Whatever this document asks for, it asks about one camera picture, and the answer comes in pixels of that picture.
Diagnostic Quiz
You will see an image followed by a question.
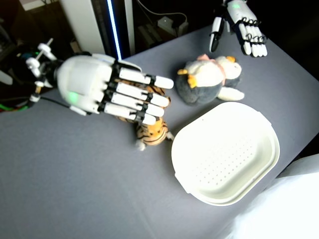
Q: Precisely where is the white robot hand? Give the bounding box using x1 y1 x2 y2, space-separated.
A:
209 0 268 57
56 53 174 126

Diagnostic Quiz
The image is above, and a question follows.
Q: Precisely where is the grey white penguin plush toy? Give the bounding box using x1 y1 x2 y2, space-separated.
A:
174 54 245 105

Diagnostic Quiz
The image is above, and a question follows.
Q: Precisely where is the orange striped tiger plush toy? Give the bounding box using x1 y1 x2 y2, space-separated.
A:
116 81 174 152

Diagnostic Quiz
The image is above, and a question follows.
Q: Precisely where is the white perforated plastic tray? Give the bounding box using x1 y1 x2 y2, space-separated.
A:
170 101 281 207

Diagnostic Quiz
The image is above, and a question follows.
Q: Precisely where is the white pillar with blue light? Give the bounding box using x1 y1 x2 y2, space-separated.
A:
59 0 136 60

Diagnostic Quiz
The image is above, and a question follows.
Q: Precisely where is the white power adapter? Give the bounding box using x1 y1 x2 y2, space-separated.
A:
157 16 189 36

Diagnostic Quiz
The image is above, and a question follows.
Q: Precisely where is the grey table cloth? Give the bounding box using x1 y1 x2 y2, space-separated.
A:
0 23 319 239

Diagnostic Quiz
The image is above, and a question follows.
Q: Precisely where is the bright white sheet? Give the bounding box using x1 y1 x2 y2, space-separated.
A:
230 153 319 239

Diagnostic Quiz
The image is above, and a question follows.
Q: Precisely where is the thin white cable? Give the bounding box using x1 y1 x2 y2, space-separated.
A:
139 0 188 27

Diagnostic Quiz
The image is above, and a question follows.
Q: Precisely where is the green cable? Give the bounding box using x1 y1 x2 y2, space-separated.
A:
0 101 34 113

